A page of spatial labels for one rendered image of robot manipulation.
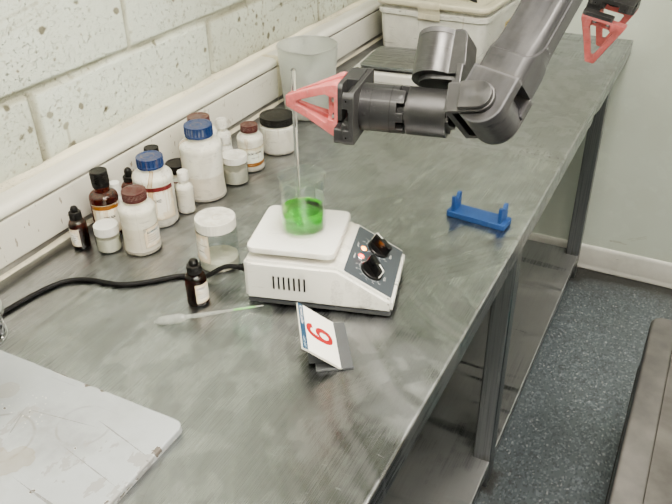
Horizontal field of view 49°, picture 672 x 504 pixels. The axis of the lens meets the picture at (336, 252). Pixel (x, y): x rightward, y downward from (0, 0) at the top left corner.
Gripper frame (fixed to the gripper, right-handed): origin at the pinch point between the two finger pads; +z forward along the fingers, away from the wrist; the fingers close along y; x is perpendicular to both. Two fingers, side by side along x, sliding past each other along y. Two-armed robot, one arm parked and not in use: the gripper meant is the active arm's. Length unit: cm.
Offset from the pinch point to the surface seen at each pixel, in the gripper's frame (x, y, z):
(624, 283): 100, -128, -63
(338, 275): 20.1, 7.6, -7.9
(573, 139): 26, -60, -37
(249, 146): 20.9, -29.7, 19.4
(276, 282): 22.3, 8.2, 0.4
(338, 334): 26.0, 12.2, -9.2
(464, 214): 25.0, -22.0, -20.5
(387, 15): 15, -106, 11
